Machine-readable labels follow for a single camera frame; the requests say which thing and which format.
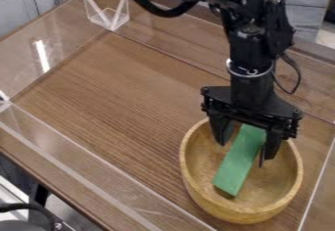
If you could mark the brown wooden bowl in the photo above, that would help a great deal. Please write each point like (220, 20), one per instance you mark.
(269, 186)

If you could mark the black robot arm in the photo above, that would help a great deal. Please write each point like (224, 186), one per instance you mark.
(260, 35)

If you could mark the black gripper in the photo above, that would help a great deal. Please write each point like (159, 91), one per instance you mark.
(275, 115)

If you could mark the clear acrylic front wall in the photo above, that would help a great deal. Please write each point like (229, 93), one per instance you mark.
(117, 202)

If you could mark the clear acrylic corner bracket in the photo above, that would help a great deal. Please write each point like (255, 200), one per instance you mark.
(111, 19)

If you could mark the green rectangular block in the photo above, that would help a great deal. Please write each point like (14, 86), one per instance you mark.
(237, 161)

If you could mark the black table leg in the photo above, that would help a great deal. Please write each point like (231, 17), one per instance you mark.
(38, 194)

